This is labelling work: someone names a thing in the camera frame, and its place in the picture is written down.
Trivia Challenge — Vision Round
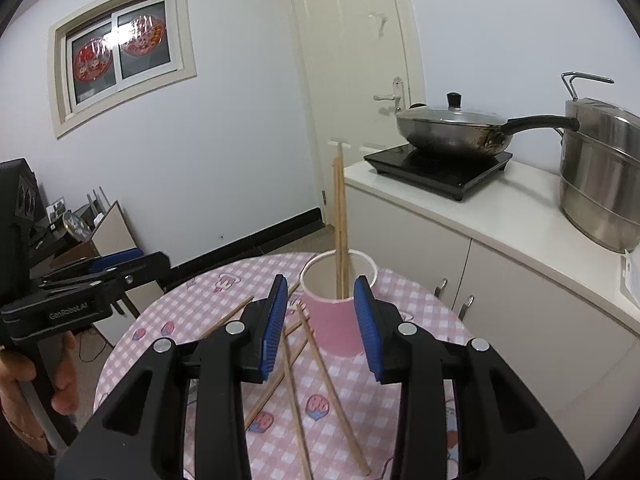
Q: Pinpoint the glass wok lid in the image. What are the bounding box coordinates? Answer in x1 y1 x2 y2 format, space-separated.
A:
397 92 508 128

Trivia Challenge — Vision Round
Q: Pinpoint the silver door handle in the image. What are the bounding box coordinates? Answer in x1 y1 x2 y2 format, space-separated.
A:
374 77 405 113

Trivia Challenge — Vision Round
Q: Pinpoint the cream framed window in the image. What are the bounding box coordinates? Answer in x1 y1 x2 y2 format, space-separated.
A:
50 0 198 140

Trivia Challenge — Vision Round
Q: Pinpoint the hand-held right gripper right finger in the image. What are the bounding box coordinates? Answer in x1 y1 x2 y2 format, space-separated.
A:
352 275 586 480

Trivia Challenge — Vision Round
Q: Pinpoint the white kitchen cabinet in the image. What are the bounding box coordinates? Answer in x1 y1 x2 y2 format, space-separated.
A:
344 160 640 461

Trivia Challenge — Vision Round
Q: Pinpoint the pink paper cup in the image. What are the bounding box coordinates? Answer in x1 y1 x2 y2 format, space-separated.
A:
299 249 379 357

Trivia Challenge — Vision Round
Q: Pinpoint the black induction cooker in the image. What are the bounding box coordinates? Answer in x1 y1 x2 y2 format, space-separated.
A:
363 142 515 202

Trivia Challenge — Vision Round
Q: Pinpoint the low wooden side table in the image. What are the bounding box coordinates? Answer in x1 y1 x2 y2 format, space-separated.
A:
47 237 101 271

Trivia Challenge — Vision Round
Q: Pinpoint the person's left forearm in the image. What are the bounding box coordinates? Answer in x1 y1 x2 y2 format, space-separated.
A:
0 402 57 480

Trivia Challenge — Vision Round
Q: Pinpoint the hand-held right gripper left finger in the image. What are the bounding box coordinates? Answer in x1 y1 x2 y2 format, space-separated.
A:
55 274 290 480

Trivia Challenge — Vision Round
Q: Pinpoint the steel wok with black handle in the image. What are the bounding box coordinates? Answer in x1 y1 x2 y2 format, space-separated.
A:
395 105 581 157

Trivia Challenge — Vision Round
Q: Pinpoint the red round window sticker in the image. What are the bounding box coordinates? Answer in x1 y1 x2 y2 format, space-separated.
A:
74 37 112 83
121 15 163 58

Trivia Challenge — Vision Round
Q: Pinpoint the person's left hand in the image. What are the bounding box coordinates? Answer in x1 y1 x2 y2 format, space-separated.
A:
0 332 81 414

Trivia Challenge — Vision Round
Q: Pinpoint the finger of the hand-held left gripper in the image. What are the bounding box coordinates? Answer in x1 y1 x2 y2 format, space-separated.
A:
36 251 172 307
49 248 145 279

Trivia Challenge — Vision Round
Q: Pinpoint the white paper sheet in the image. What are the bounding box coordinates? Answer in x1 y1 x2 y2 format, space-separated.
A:
620 250 640 311

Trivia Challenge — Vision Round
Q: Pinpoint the stainless steel steamer pot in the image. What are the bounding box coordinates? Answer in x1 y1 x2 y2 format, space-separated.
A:
555 72 640 253

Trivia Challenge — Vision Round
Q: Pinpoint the light wooden board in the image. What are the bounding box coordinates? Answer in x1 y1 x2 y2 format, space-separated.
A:
91 200 147 348

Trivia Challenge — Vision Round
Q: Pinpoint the pink checked tablecloth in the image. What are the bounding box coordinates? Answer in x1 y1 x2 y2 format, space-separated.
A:
92 252 476 480

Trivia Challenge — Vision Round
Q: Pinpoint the cream panel door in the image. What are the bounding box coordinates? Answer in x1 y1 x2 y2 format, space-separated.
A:
286 0 426 226

